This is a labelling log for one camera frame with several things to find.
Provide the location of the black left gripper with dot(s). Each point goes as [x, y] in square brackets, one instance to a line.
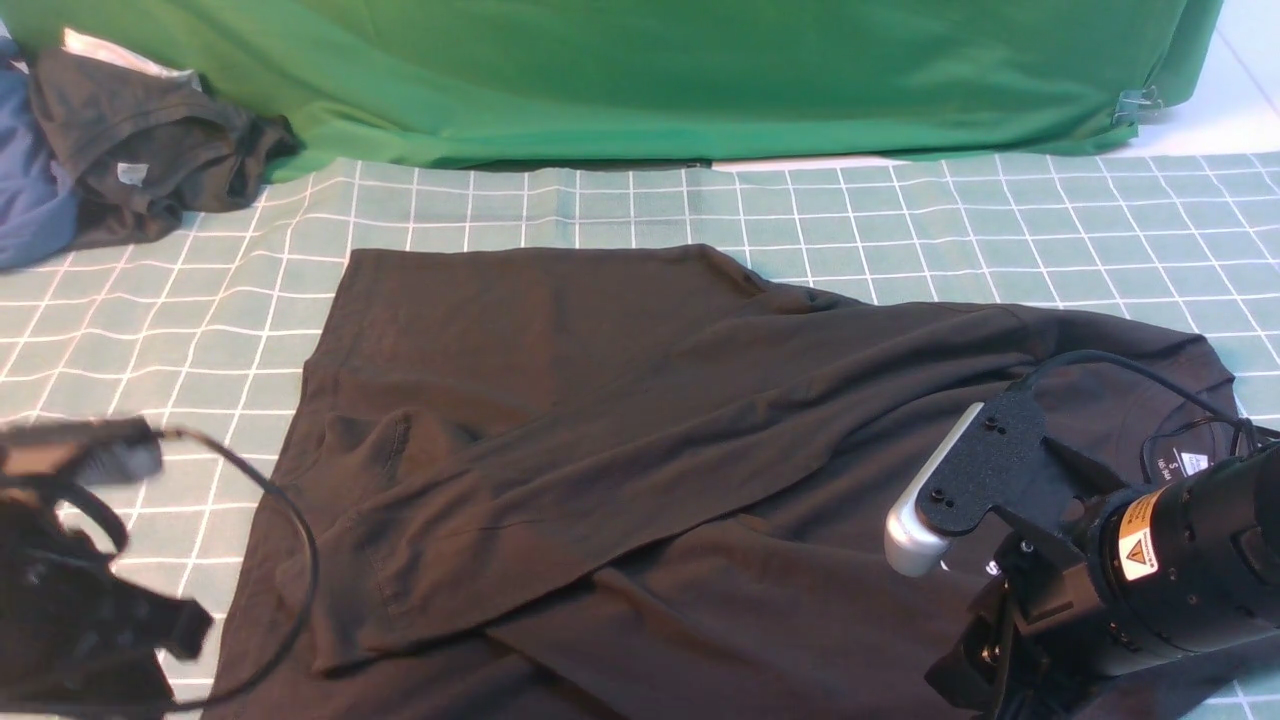
[77, 640]

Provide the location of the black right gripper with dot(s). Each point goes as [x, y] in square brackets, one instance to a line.
[1042, 641]

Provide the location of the gray long sleeve shirt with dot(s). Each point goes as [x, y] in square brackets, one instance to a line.
[639, 484]

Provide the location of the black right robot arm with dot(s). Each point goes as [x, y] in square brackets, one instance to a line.
[1186, 570]

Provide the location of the dark gray crumpled shirt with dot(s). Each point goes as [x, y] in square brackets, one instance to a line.
[142, 150]

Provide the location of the green grid tablecloth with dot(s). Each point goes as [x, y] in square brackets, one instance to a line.
[210, 328]

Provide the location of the blue crumpled garment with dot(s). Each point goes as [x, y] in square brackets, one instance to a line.
[39, 203]

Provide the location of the metal binder clip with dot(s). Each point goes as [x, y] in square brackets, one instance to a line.
[1136, 107]

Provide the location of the white cloth behind pile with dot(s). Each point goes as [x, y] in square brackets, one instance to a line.
[103, 50]

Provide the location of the green backdrop cloth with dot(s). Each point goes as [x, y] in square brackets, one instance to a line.
[457, 84]

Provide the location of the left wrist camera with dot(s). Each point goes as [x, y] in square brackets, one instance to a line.
[88, 452]

